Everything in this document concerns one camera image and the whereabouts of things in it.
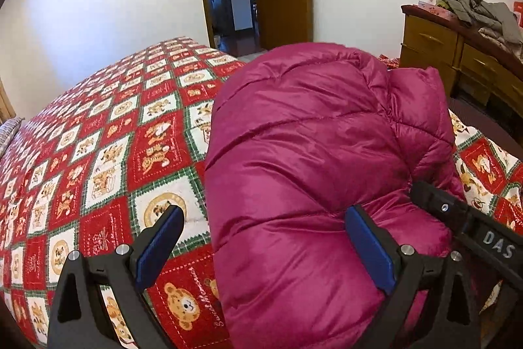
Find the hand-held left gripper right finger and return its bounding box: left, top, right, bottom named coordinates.
left=345, top=205, right=483, bottom=349

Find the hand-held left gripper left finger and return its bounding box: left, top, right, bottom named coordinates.
left=48, top=205, right=184, bottom=349

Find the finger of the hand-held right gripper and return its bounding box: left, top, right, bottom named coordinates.
left=410, top=181, right=466, bottom=229

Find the magenta puffer jacket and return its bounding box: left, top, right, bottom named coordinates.
left=204, top=42, right=466, bottom=349

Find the pile of grey clothes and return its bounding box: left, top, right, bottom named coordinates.
left=439, top=0, right=523, bottom=59

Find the dark brown mattress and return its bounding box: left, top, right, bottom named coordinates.
left=449, top=96, right=523, bottom=157

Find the bed with red patterned quilt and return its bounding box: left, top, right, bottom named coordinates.
left=0, top=37, right=523, bottom=349

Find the wooden desk with drawers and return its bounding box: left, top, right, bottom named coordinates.
left=398, top=5, right=523, bottom=137

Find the striped pillow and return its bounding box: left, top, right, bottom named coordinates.
left=0, top=117, right=23, bottom=153

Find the pink flat box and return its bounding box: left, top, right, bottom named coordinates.
left=417, top=1, right=458, bottom=22

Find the wooden bed headboard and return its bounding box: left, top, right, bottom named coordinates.
left=0, top=81, right=16, bottom=120

